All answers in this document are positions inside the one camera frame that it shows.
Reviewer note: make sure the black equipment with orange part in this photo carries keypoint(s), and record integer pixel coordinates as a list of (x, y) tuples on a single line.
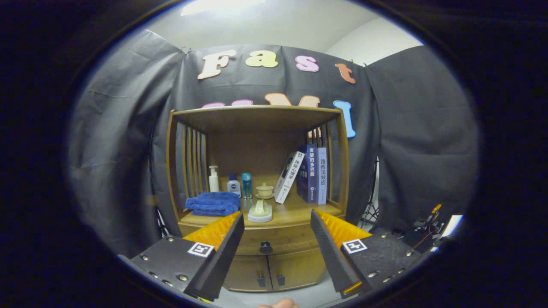
[(428, 222)]

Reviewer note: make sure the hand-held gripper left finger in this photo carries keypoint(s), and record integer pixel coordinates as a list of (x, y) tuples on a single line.
[(222, 263)]

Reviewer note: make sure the black tripod stand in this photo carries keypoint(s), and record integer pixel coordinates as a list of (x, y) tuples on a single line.
[(368, 214), (160, 222)]

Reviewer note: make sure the wooden cabinet door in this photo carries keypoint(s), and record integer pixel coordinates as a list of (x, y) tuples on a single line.
[(246, 271), (299, 267)]

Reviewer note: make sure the black backdrop cloth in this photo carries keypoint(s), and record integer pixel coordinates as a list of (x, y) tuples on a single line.
[(120, 149)]

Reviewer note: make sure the wooden countertop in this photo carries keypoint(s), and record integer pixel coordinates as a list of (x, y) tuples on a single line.
[(295, 209)]

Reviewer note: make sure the white bottle with blue cap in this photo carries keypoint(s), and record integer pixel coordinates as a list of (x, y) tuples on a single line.
[(233, 186)]

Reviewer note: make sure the white pump bottle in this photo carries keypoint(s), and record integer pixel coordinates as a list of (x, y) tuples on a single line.
[(213, 179)]

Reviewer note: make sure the beige lidded teacup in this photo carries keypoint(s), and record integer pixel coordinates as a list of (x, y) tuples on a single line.
[(264, 190)]

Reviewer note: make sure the wooden drawer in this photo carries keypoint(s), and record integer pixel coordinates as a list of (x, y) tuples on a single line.
[(278, 237)]

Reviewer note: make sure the pale lavender book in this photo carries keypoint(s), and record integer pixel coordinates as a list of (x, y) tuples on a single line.
[(322, 175)]

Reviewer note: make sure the black drawer knob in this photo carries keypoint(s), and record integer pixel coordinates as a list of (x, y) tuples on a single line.
[(266, 247)]

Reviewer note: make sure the wooden cabinet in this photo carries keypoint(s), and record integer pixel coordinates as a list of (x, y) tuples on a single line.
[(257, 149)]

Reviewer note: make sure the pale green scrub brush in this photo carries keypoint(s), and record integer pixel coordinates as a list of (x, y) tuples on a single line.
[(260, 211)]

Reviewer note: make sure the dark blue book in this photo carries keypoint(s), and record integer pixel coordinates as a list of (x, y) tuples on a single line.
[(310, 173)]

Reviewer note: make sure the white book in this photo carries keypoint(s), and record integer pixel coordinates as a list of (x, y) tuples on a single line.
[(290, 177)]

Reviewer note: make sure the clear blue bottle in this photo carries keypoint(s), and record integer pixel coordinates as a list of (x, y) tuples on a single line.
[(246, 185)]

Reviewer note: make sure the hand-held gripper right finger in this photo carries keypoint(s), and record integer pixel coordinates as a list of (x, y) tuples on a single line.
[(332, 261)]

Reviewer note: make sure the blue folded towel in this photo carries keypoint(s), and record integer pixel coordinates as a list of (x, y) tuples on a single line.
[(213, 203)]

